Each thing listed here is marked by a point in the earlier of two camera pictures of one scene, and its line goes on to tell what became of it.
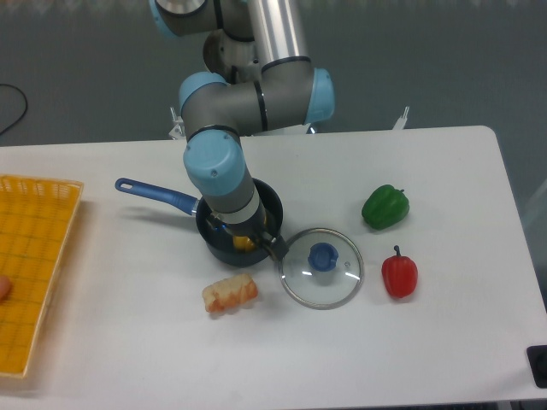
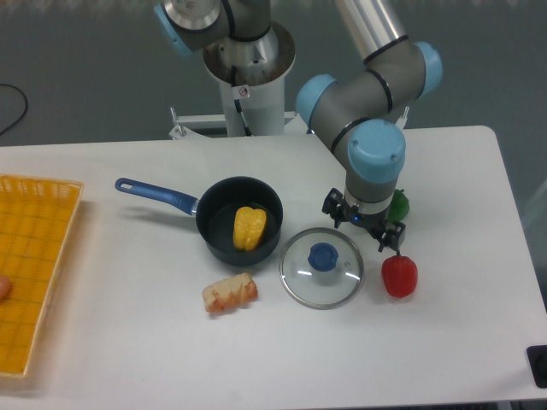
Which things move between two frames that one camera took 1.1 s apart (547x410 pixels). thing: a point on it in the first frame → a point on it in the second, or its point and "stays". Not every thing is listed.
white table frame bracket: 402,122 stays
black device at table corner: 537,355 stays
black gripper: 251,228 → 335,206
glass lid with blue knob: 323,269 stays
